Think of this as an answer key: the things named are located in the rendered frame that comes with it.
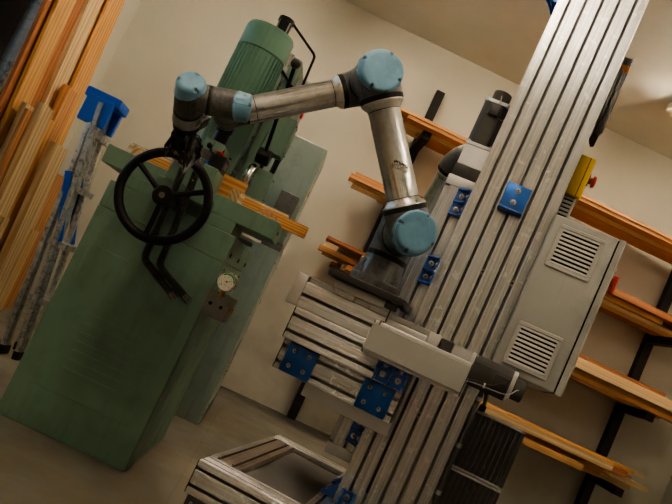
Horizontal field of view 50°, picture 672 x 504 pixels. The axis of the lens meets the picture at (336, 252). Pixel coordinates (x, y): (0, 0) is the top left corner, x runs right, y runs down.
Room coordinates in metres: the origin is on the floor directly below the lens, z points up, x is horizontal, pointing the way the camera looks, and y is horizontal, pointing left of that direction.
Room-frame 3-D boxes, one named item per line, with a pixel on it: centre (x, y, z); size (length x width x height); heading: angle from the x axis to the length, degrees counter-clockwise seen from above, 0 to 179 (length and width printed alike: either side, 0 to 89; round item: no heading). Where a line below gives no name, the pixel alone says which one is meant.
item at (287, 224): (2.46, 0.43, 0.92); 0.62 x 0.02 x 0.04; 89
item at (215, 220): (2.41, 0.52, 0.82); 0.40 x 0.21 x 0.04; 89
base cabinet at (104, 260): (2.59, 0.52, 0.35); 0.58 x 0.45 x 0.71; 179
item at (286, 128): (2.68, 0.37, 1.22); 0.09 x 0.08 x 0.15; 179
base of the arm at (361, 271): (2.03, -0.14, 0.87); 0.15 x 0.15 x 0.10
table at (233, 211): (2.36, 0.50, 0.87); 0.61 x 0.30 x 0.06; 89
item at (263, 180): (2.65, 0.36, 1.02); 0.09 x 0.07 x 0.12; 89
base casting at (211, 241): (2.59, 0.52, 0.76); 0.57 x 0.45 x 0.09; 179
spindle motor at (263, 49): (2.47, 0.52, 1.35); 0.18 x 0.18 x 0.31
